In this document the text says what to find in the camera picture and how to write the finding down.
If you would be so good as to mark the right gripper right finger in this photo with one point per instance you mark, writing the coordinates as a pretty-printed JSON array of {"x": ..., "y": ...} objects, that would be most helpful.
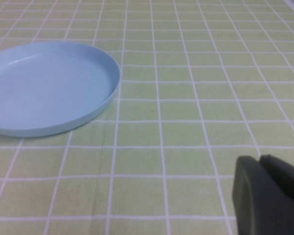
[{"x": 286, "y": 181}]

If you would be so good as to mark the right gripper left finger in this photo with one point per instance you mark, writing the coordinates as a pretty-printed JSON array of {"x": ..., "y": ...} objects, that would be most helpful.
[{"x": 247, "y": 200}]

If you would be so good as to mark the light blue round plate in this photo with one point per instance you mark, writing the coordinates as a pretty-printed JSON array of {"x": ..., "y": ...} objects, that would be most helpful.
[{"x": 51, "y": 90}]

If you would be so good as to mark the green checkered tablecloth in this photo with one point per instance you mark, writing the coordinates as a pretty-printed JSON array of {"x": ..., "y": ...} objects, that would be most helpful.
[{"x": 186, "y": 110}]

